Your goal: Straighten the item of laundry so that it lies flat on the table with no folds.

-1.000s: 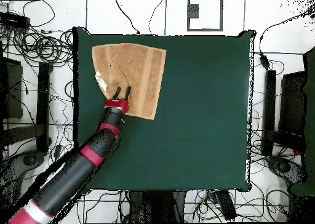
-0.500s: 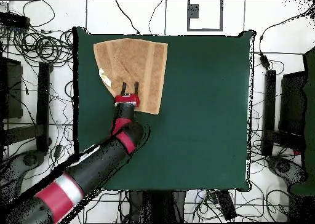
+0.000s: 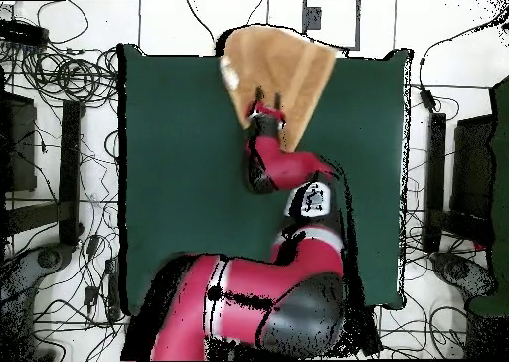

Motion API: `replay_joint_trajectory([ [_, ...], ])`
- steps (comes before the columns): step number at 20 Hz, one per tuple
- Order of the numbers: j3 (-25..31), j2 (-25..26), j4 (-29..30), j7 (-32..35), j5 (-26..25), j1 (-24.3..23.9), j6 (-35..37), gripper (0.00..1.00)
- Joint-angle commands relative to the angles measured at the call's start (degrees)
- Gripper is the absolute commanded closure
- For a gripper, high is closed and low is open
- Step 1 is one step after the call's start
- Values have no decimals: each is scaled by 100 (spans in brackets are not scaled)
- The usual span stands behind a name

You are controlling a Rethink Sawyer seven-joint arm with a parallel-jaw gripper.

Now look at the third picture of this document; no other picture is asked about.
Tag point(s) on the black power adapter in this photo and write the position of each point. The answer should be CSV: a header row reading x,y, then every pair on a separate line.
x,y
427,99
90,295
93,244

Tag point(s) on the green hanging cloth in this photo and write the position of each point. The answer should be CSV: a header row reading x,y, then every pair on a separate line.
x,y
501,179

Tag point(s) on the black furniture panel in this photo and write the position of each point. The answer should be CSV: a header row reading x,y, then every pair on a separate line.
x,y
20,147
473,167

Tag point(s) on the black stand bar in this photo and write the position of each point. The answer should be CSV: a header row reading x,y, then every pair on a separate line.
x,y
69,171
435,179

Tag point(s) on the black power strip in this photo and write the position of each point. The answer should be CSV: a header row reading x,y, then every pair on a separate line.
x,y
113,290
24,34

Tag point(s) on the dark green table cloth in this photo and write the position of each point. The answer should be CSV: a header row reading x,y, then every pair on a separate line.
x,y
179,159

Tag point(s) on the dark grey block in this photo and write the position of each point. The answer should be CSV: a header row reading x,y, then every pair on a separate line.
x,y
314,20

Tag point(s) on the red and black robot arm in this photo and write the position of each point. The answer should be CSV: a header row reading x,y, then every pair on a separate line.
x,y
258,298

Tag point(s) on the orange terry towel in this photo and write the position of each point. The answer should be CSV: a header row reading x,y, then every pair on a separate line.
x,y
278,59

